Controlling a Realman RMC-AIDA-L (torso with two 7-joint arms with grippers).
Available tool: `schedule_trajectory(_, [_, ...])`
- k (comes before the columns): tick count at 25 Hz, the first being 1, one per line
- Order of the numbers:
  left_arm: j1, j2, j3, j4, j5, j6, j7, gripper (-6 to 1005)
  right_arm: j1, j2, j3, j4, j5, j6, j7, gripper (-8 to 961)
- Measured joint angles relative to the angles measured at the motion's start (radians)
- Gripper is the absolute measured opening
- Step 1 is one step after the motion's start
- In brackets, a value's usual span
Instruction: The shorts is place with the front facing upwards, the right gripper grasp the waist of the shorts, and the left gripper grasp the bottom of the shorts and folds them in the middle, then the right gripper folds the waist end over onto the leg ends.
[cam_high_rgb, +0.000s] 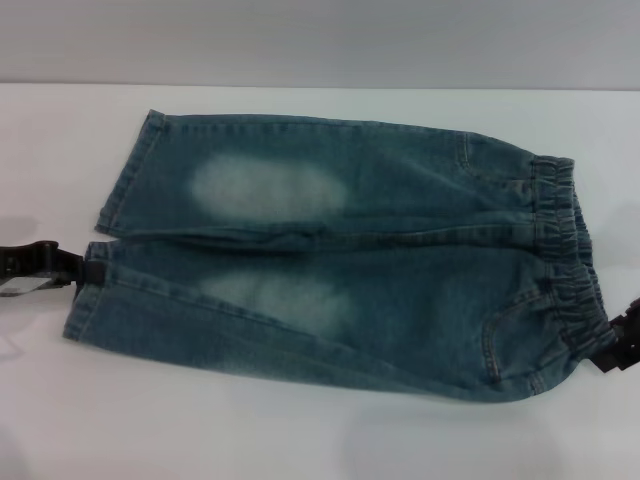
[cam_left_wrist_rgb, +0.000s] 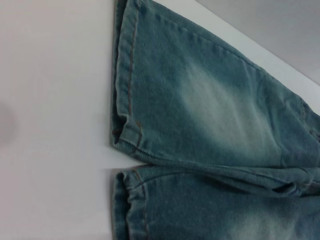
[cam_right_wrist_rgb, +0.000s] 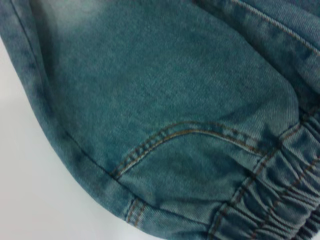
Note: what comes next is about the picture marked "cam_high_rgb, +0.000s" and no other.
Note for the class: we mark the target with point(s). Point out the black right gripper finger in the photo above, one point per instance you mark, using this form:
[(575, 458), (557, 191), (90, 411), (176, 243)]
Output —
[(631, 325), (612, 360)]

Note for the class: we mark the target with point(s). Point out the blue denim shorts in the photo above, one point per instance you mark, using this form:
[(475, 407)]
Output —
[(400, 200)]

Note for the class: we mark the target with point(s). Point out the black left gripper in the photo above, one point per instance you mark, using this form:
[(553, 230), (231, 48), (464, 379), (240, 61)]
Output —
[(20, 287)]

